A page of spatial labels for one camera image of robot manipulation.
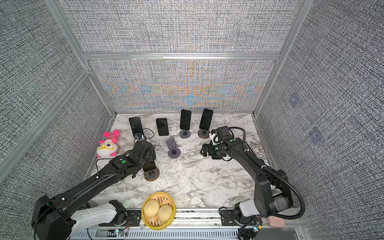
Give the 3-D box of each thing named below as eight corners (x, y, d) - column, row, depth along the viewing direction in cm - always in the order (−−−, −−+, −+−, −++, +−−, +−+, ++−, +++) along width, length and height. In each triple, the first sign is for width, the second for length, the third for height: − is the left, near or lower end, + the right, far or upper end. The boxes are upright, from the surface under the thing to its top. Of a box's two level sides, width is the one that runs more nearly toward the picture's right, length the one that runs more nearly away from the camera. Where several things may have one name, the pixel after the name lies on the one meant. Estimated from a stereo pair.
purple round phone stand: (170, 160, 96) (168, 152, 87) (165, 149, 101) (163, 140, 92) (180, 156, 97) (179, 147, 89) (174, 146, 103) (173, 136, 94)
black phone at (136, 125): (136, 140, 105) (128, 124, 92) (136, 134, 109) (129, 117, 96) (145, 139, 106) (139, 123, 93) (145, 132, 110) (139, 116, 96)
